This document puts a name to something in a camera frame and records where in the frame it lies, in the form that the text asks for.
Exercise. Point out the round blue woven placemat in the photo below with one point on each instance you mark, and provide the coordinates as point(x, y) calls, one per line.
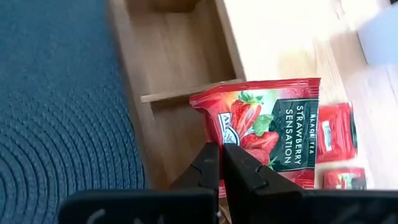
point(62, 109)

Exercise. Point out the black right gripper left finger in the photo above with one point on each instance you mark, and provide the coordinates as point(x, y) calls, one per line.
point(205, 174)

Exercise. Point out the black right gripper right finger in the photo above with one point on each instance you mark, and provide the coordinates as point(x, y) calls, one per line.
point(245, 177)

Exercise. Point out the wooden tea organizer box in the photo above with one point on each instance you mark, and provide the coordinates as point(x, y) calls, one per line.
point(174, 46)

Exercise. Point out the red strawberry tea packet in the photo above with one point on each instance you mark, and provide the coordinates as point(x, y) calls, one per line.
point(342, 179)
point(335, 133)
point(280, 124)

